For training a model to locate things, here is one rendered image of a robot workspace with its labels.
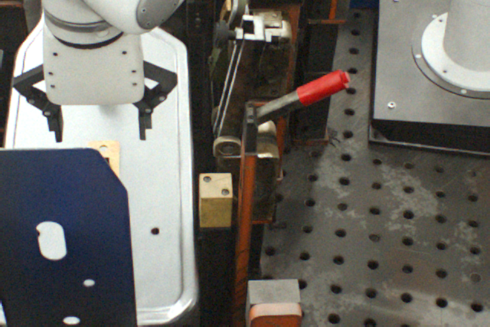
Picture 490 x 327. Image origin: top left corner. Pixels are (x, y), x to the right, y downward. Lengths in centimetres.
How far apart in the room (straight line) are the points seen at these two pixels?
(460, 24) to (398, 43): 14
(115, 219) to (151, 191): 35
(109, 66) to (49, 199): 26
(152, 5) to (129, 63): 16
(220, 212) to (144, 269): 10
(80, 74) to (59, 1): 11
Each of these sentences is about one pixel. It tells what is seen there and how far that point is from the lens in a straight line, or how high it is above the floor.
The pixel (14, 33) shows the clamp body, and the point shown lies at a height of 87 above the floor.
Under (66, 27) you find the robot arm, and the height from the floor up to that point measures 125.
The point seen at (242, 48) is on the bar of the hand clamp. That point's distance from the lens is 96.
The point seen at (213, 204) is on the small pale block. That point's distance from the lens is 102.
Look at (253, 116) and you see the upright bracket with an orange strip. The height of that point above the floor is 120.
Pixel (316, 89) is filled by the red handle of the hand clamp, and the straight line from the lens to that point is 103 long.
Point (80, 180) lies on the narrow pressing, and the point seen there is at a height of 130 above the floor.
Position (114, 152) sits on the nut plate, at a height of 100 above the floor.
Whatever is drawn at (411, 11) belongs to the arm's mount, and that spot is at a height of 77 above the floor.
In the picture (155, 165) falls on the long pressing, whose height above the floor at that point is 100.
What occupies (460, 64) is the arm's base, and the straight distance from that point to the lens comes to 161.
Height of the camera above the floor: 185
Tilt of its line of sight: 48 degrees down
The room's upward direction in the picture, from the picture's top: 4 degrees clockwise
